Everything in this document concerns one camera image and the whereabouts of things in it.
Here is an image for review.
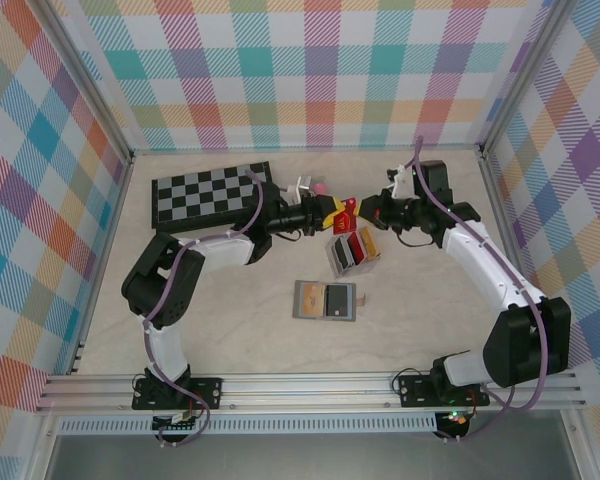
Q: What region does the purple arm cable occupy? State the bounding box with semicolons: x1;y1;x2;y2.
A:
142;168;266;449
412;134;551;444

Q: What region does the aluminium back rail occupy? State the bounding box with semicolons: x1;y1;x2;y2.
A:
128;143;487;157

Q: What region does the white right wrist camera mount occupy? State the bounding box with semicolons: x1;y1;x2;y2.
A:
384;165;409;197

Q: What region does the red credit card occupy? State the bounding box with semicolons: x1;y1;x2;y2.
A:
332;196;361;237

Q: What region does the black and grey chessboard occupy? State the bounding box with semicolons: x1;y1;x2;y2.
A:
151;160;280;236

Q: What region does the stack of black VIP cards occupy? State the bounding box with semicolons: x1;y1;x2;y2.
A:
329;238;356;271

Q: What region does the aluminium frame post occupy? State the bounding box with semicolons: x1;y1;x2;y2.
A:
32;0;136;166
477;0;579;161

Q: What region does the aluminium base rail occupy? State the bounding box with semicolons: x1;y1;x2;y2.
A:
34;372;589;415

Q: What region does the small green circuit board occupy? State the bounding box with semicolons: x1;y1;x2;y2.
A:
152;410;202;432

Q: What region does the gold credit card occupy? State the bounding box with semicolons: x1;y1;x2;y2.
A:
299;283;326;317

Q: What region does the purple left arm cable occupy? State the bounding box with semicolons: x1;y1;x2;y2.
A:
142;168;266;449

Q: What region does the stack of red cards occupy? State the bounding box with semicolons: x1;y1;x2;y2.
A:
347;233;371;264

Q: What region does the perforated metal cable tray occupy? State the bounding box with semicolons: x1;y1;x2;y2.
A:
57;418;439;435

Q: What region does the aluminium side rail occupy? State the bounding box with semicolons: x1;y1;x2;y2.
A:
478;154;589;376
67;154;136;376

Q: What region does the small electronics module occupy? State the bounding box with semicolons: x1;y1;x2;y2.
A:
437;409;472;430

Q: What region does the stack of gold cards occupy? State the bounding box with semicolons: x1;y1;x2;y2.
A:
359;227;380;256

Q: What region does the grey card holder wallet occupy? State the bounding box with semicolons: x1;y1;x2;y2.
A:
292;279;374;324

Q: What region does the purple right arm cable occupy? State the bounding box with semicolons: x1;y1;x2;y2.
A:
412;134;551;444

